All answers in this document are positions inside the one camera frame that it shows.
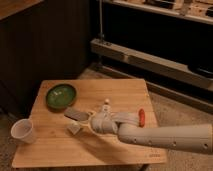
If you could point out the red marker pen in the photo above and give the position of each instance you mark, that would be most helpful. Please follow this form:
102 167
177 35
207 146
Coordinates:
141 117

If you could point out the white plastic cup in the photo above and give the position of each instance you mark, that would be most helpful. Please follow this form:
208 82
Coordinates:
24 131

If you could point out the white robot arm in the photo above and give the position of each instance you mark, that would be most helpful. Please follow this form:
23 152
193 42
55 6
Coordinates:
130 128

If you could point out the metal vertical pole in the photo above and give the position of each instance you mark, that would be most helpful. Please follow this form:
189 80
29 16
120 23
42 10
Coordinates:
101 34

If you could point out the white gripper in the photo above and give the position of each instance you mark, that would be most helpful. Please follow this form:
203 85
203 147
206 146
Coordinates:
101 122

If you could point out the grey metal shelf beam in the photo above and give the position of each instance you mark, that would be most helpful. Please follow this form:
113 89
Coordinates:
174 70

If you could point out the grey eraser block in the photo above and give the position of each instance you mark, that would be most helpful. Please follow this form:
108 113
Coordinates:
76 114

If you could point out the green ceramic bowl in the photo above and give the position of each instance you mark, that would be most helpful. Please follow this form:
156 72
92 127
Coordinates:
60 96

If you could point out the upper cluttered shelf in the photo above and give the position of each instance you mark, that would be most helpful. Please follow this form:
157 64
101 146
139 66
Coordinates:
193 10

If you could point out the wooden folding table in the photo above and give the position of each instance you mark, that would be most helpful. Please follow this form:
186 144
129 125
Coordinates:
56 147

